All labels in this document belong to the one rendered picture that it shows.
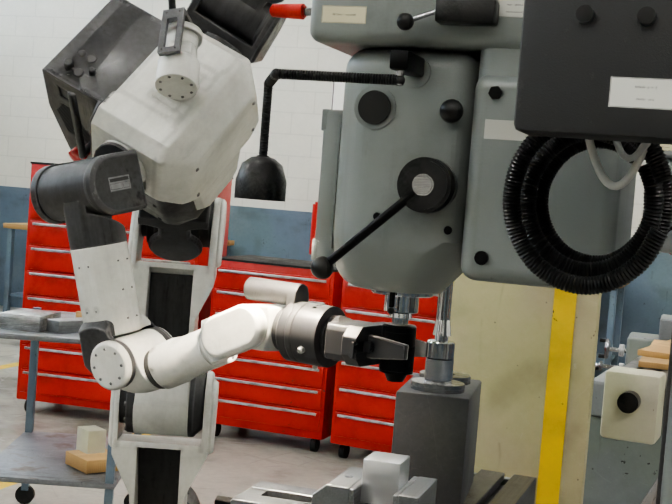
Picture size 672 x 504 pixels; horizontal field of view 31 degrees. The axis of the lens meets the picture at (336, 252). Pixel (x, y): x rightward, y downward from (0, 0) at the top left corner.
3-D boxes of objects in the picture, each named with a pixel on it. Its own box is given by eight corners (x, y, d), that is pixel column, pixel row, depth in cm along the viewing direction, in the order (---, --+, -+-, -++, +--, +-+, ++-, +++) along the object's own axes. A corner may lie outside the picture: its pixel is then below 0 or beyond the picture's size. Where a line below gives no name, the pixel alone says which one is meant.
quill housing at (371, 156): (315, 287, 161) (334, 43, 159) (361, 280, 180) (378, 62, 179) (456, 302, 155) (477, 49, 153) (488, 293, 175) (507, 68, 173)
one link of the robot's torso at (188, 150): (38, 198, 224) (8, 79, 193) (150, 77, 239) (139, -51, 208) (170, 280, 217) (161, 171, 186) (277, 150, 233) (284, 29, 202)
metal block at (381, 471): (359, 502, 167) (363, 458, 166) (371, 492, 172) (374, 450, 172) (397, 507, 165) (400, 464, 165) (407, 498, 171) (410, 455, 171)
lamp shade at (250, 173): (233, 197, 175) (236, 153, 175) (283, 201, 176) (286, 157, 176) (234, 198, 168) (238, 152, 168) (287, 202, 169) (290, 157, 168)
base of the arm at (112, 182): (50, 245, 198) (18, 183, 194) (99, 206, 207) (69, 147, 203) (114, 235, 189) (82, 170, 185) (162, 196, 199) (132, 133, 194)
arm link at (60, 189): (47, 253, 195) (32, 169, 194) (89, 245, 202) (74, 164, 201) (97, 246, 188) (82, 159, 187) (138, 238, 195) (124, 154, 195)
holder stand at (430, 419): (386, 503, 200) (396, 382, 199) (406, 475, 221) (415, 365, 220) (459, 513, 197) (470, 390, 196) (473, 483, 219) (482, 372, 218)
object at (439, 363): (427, 378, 207) (430, 344, 206) (454, 381, 205) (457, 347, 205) (421, 381, 202) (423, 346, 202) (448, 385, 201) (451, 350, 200)
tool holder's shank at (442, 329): (434, 339, 205) (439, 272, 205) (452, 341, 204) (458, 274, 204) (429, 340, 202) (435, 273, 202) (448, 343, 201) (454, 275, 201)
